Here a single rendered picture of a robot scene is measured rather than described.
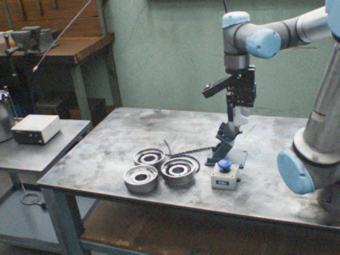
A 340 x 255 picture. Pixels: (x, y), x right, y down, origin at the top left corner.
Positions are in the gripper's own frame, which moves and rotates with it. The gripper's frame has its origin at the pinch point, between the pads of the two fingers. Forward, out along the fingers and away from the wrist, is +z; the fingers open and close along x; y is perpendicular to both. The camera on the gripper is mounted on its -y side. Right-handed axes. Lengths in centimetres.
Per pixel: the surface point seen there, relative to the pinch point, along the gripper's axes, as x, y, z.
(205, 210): -26.5, -3.5, 12.5
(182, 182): -17.7, -12.2, 10.3
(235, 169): -12.7, 2.8, 7.6
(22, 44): 91, -148, -3
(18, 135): 17, -102, 19
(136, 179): -18.3, -27.2, 10.6
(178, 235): -13.0, -17.6, 37.1
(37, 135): 17, -91, 19
